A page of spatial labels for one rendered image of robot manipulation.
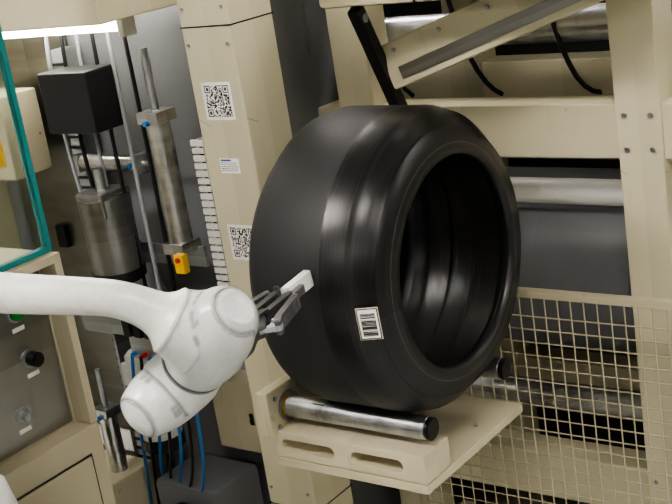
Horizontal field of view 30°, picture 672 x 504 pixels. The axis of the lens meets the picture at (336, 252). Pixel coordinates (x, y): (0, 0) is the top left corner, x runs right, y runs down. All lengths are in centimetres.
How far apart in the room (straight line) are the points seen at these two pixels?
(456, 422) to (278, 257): 58
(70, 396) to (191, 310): 92
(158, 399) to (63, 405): 80
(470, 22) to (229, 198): 60
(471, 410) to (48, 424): 86
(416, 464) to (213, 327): 71
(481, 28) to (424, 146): 40
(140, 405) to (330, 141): 65
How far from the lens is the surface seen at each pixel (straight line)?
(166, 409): 187
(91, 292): 180
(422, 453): 233
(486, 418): 258
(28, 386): 258
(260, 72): 246
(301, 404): 249
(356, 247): 212
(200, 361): 178
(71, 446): 262
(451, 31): 258
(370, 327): 214
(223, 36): 241
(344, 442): 242
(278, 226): 222
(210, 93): 247
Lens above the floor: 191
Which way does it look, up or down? 17 degrees down
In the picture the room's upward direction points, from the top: 9 degrees counter-clockwise
